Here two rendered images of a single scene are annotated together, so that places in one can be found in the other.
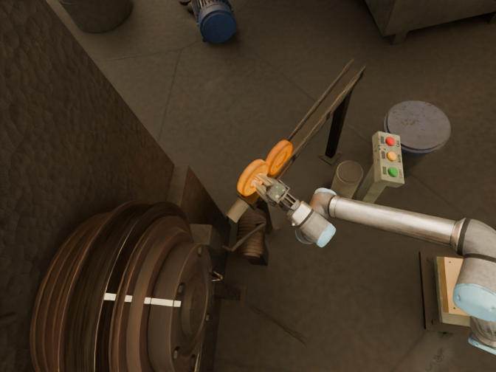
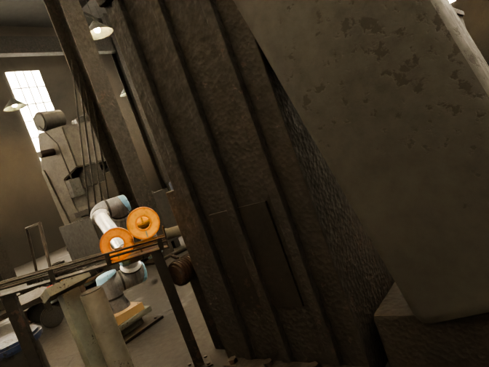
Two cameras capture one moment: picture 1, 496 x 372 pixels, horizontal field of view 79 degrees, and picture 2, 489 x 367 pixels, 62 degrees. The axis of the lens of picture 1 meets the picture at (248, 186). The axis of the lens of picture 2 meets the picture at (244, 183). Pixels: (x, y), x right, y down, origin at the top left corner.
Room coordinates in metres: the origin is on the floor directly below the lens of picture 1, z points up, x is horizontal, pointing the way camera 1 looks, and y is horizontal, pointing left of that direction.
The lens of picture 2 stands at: (2.23, 1.02, 0.92)
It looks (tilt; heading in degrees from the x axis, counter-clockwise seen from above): 4 degrees down; 196
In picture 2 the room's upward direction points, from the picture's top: 20 degrees counter-clockwise
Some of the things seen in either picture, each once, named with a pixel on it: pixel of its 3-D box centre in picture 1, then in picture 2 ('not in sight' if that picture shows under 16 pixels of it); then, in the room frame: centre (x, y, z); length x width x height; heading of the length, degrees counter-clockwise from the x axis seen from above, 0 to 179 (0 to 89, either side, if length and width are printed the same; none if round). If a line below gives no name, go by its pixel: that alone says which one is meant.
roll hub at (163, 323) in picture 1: (187, 304); not in sight; (0.09, 0.22, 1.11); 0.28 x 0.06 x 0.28; 157
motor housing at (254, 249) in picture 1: (255, 242); (204, 302); (0.38, 0.06, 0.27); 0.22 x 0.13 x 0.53; 157
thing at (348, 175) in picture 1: (341, 192); (108, 336); (0.49, -0.47, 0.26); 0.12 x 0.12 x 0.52
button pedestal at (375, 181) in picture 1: (374, 182); (84, 330); (0.46, -0.63, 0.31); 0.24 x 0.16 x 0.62; 157
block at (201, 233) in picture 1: (205, 240); not in sight; (0.35, 0.23, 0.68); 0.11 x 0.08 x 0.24; 67
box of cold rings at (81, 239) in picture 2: not in sight; (124, 233); (-2.60, -2.25, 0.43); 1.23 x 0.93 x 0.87; 155
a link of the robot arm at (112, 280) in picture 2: not in sight; (110, 284); (-0.19, -0.88, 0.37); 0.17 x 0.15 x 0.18; 135
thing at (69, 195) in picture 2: not in sight; (86, 179); (-4.18, -3.65, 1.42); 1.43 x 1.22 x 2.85; 72
